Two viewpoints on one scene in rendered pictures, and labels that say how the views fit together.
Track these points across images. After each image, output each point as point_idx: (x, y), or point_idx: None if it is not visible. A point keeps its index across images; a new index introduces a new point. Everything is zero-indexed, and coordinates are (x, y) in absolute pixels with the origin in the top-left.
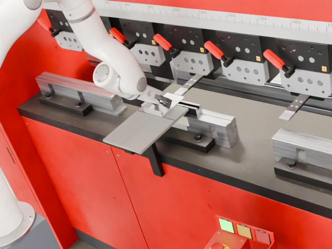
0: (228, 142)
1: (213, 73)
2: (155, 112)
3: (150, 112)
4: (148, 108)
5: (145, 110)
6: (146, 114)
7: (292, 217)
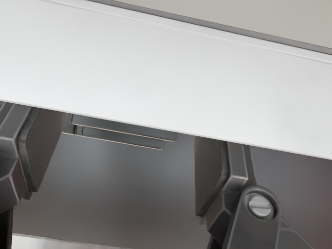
0: None
1: (71, 117)
2: (55, 65)
3: (215, 48)
4: (207, 132)
5: (318, 85)
6: (288, 19)
7: None
